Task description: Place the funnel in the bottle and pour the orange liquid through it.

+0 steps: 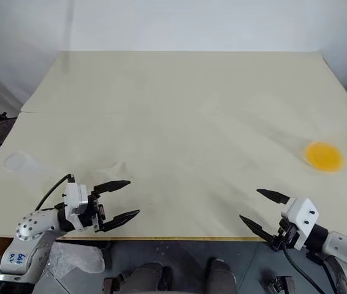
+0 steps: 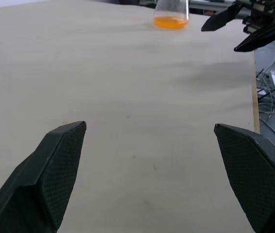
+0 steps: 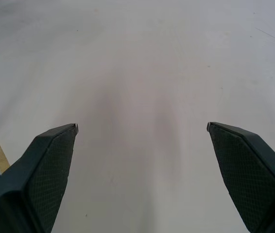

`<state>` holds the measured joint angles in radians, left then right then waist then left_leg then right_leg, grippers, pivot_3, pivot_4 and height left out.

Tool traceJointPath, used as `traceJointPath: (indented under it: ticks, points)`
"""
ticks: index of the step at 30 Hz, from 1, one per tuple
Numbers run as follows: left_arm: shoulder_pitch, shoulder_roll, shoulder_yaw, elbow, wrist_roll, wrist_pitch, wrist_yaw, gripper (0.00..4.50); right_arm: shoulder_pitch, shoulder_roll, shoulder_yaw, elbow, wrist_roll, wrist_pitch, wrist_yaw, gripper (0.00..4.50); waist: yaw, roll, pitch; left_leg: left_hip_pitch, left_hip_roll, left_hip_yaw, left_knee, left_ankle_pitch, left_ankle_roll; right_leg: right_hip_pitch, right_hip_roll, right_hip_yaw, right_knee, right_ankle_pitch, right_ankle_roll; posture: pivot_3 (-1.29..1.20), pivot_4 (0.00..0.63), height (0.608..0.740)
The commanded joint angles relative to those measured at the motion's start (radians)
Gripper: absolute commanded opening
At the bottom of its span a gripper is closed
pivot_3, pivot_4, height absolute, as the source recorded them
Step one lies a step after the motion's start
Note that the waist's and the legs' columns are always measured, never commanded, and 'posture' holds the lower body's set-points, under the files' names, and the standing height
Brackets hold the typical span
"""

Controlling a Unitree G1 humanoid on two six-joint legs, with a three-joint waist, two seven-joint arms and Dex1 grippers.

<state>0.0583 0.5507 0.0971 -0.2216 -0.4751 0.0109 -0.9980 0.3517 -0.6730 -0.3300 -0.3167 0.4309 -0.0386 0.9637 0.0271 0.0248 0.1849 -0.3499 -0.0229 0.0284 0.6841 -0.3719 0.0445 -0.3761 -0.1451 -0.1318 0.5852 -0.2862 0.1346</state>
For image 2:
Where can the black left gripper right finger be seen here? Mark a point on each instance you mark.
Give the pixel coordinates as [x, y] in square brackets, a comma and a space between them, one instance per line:
[254, 174]

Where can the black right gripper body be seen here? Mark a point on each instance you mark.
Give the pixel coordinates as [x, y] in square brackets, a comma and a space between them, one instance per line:
[268, 12]

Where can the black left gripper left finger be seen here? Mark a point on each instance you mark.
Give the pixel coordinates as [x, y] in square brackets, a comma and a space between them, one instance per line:
[42, 174]

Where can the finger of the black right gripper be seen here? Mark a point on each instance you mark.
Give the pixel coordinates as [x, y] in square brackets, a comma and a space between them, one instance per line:
[221, 19]
[261, 40]

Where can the large clear conical flask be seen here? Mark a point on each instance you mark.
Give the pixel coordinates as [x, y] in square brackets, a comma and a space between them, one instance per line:
[171, 21]

